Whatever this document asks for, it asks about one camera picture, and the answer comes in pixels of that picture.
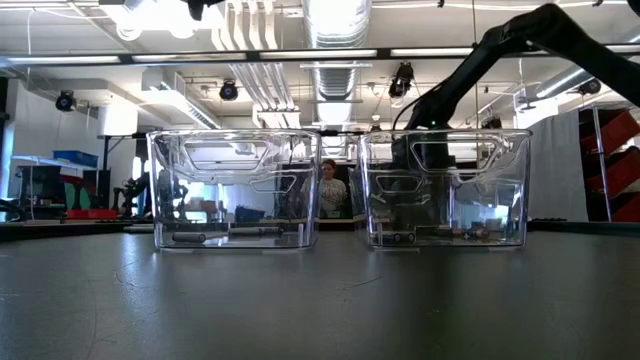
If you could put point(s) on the white pipe bundle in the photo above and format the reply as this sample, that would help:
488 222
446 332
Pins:
260 85

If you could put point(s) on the silver slanted duct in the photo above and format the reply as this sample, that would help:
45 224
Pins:
560 85

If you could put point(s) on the green panel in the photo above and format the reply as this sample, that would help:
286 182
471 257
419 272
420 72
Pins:
75 195

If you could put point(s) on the black aluminium table frame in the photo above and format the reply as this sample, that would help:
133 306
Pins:
75 231

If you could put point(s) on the blue storage crate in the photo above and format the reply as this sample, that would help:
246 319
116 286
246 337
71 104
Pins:
75 158

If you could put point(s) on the person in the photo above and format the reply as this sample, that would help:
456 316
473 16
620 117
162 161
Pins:
332 192

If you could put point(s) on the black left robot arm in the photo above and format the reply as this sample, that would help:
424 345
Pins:
205 7

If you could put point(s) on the red tray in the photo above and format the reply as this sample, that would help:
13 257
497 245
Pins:
90 214

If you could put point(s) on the black spotlight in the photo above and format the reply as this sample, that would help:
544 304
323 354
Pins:
65 101
401 80
492 121
590 86
228 91

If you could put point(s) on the red storage rack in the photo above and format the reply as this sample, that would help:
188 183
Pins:
615 165

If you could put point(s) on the white curtain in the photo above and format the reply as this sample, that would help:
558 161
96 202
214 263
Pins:
555 165

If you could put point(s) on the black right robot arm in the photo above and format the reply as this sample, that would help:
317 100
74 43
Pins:
550 30

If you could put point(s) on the dark batteries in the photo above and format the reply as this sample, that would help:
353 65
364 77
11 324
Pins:
189 238

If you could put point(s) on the clear plastic bin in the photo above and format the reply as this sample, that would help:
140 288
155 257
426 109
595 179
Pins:
445 200
235 200

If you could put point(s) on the silver round ventilation duct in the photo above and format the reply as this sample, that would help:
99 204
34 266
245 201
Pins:
337 25

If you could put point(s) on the white rectangular air duct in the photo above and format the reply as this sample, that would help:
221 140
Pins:
190 110

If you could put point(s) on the black frame crossbar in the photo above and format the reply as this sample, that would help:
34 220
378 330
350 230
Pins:
320 53

